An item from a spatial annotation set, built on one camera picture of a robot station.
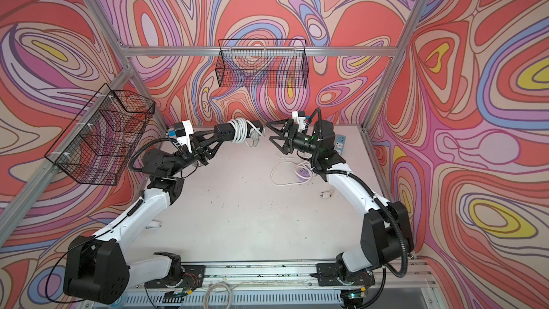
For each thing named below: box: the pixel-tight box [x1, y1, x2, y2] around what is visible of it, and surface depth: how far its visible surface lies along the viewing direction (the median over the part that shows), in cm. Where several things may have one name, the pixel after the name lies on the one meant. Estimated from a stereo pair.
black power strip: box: [213, 120, 264, 141], surface depth 66 cm
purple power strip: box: [297, 167, 311, 181], surface depth 96 cm
